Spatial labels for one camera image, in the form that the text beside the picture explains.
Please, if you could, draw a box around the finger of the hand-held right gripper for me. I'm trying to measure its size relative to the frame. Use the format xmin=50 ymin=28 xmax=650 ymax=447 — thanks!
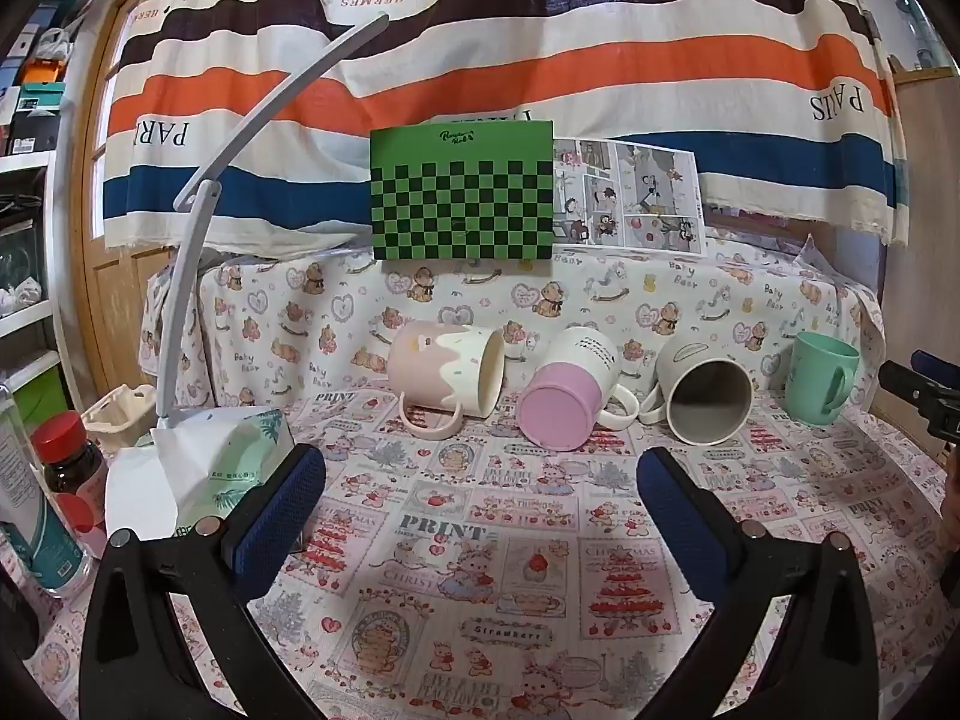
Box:
xmin=879 ymin=349 xmax=960 ymax=442

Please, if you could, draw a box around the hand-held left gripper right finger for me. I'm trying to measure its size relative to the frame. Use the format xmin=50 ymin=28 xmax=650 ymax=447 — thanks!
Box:
xmin=636 ymin=447 xmax=875 ymax=720

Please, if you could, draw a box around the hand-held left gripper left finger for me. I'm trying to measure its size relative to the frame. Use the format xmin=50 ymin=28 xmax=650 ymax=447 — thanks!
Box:
xmin=79 ymin=444 xmax=327 ymax=720

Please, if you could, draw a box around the mint green cup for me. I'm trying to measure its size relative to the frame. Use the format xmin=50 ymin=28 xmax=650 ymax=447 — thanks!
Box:
xmin=784 ymin=330 xmax=862 ymax=427

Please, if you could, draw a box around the green and white tissue pack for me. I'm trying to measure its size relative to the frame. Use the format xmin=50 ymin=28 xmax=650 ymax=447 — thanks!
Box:
xmin=105 ymin=406 xmax=301 ymax=541

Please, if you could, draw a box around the grey and white mug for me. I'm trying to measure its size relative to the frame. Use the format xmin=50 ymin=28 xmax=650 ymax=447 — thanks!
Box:
xmin=639 ymin=335 xmax=755 ymax=445

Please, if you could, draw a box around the white mug with pink base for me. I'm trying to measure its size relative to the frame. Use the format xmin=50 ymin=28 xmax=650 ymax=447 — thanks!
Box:
xmin=516 ymin=326 xmax=640 ymax=452

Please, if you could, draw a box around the wooden side panel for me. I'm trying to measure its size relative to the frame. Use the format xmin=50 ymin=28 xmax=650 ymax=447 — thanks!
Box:
xmin=885 ymin=64 xmax=960 ymax=368

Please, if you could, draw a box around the printed tablecloth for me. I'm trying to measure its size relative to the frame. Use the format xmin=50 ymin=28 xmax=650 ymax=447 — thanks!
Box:
xmin=22 ymin=382 xmax=953 ymax=720

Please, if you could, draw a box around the cream small basket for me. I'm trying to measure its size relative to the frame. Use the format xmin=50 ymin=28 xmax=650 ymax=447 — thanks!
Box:
xmin=81 ymin=384 xmax=157 ymax=458

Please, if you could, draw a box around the red lid brown bottle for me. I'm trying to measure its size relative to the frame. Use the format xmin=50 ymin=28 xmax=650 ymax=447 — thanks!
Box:
xmin=30 ymin=411 xmax=110 ymax=560

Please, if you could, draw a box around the pink and cream mug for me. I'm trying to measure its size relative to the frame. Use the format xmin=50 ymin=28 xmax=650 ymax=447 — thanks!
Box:
xmin=386 ymin=320 xmax=507 ymax=442

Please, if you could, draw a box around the bear print cloth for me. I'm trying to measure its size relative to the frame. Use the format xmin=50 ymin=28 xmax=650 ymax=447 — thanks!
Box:
xmin=146 ymin=229 xmax=886 ymax=421

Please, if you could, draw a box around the clear bottle with teal label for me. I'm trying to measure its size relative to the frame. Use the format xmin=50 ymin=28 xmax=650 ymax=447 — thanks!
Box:
xmin=0 ymin=382 xmax=91 ymax=601

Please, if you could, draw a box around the green storage bin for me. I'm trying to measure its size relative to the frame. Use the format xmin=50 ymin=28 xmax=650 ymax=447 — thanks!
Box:
xmin=4 ymin=369 xmax=70 ymax=436

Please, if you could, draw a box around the wooden door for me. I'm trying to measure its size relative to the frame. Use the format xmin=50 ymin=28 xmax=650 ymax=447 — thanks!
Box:
xmin=71 ymin=0 xmax=181 ymax=406

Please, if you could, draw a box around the white desk lamp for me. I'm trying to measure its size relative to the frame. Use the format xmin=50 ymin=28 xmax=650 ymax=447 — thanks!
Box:
xmin=154 ymin=13 xmax=391 ymax=432

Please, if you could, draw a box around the white shelf unit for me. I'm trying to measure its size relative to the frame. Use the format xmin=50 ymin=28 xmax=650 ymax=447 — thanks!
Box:
xmin=0 ymin=146 xmax=80 ymax=428

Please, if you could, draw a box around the comic picture sheet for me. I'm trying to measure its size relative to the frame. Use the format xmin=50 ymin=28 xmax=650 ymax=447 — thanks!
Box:
xmin=553 ymin=136 xmax=706 ymax=256

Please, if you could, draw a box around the green checkered board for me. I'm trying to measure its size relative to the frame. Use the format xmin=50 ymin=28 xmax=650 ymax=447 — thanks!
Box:
xmin=370 ymin=120 xmax=557 ymax=265

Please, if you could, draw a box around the stack of boxes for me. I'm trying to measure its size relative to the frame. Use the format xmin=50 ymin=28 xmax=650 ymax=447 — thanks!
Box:
xmin=0 ymin=0 xmax=87 ymax=158

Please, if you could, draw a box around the striped curtain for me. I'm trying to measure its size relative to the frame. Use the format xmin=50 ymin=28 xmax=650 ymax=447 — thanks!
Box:
xmin=101 ymin=0 xmax=912 ymax=252

